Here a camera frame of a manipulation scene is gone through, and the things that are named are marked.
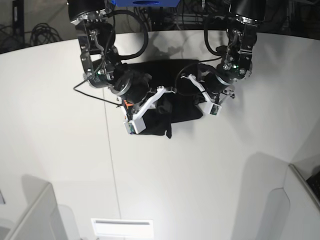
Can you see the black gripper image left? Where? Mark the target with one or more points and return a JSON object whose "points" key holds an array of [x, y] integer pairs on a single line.
{"points": [[134, 87]]}

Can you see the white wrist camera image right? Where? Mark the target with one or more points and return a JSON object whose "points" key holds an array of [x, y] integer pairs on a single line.
{"points": [[211, 104]]}

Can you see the black keyboard at right edge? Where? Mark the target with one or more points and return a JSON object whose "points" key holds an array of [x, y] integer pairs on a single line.
{"points": [[314, 184]]}

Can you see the blue box at top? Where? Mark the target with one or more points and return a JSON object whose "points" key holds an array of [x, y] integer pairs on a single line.
{"points": [[146, 3]]}

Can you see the white partition lower right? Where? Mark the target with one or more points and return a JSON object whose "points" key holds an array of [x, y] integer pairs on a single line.
{"points": [[292, 212]]}

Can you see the black T-shirt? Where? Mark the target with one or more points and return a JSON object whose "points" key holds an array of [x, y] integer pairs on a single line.
{"points": [[169, 72]]}

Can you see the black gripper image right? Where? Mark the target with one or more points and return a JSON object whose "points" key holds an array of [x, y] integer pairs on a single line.
{"points": [[217, 88]]}

